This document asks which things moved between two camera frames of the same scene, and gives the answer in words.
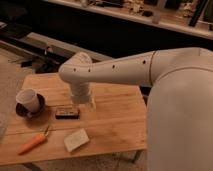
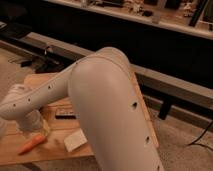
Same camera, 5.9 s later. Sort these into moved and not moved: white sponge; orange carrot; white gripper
Moved: white gripper
Not moved: white sponge; orange carrot
